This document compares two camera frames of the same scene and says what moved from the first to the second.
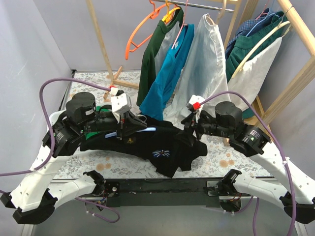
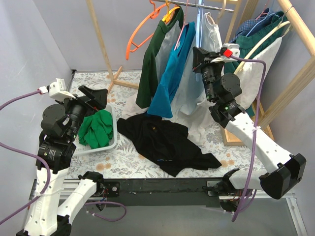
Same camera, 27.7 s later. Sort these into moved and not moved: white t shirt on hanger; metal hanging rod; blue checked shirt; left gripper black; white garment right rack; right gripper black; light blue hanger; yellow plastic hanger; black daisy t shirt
Moved: light blue hanger; left gripper black; right gripper black; black daisy t shirt
Not moved: yellow plastic hanger; blue checked shirt; white t shirt on hanger; white garment right rack; metal hanging rod
